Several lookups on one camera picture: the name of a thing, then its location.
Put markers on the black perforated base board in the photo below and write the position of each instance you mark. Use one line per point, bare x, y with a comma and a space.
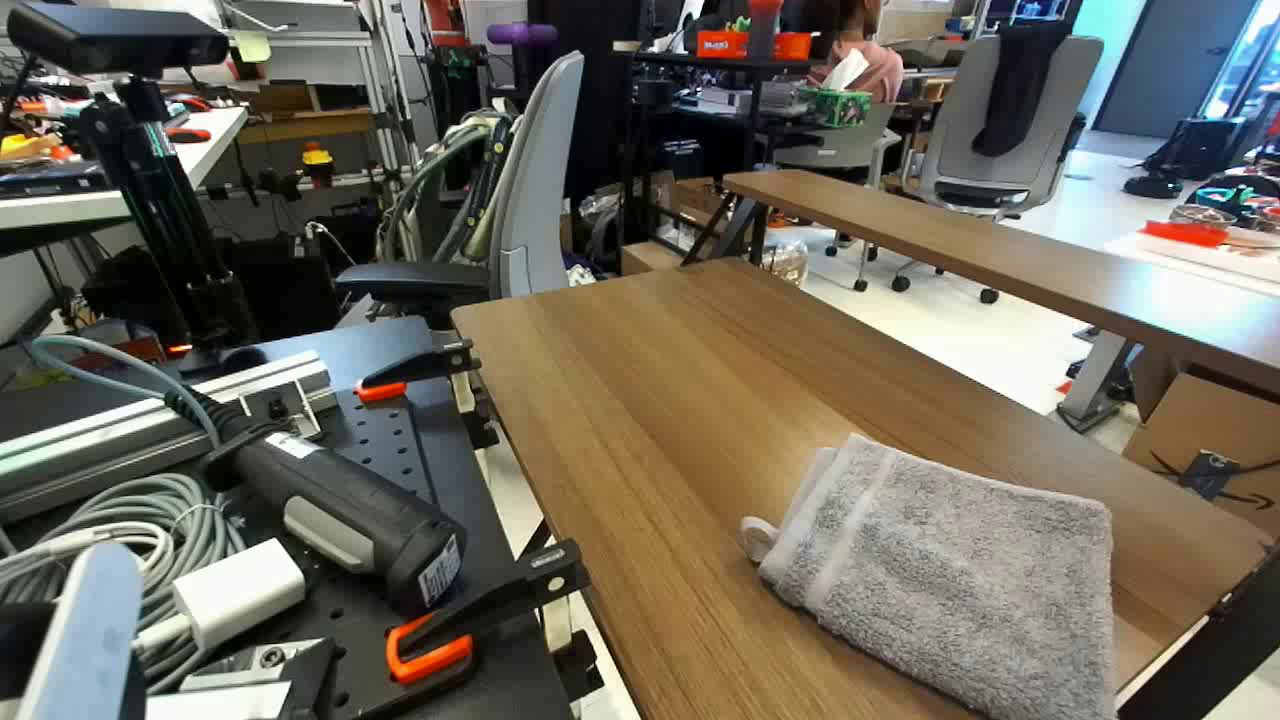
415, 452

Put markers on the red flat object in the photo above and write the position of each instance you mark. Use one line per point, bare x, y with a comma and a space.
1186, 235

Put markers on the aluminium extrusion rail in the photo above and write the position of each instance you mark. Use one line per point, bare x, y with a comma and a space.
122, 432

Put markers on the white blue curved part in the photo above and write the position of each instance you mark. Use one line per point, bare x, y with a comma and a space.
81, 640

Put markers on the seated person in pink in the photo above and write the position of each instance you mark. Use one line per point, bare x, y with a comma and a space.
875, 63

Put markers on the black bag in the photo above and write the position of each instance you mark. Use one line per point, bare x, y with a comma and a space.
1195, 151

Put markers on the purple cylinder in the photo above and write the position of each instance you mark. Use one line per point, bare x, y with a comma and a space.
520, 33

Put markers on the green packet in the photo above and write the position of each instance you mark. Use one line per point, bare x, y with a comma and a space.
839, 107

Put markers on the black camera on tripod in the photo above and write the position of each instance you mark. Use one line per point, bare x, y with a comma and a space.
115, 38

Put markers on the long wooden side table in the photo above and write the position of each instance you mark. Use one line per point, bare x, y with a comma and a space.
1014, 263

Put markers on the white power adapter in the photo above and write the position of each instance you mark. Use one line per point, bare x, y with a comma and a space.
240, 588

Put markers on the brown cardboard box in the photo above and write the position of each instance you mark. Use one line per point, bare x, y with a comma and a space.
1204, 425

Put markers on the black tripod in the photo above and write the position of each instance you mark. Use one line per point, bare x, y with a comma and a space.
164, 223

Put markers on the grey terry towel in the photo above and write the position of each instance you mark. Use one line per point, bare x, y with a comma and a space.
945, 572

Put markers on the white desk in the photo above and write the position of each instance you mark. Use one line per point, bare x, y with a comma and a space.
81, 203

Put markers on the orange container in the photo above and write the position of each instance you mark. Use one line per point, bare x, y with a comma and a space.
725, 45

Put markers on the yellow small object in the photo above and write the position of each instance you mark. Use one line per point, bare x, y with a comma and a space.
319, 158

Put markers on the grey high-back office chair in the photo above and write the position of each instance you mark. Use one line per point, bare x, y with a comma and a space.
1025, 164

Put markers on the black garment on chair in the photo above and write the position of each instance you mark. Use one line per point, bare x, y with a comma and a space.
1017, 83

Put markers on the grey office chair black seat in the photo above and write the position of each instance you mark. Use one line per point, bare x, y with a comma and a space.
533, 203

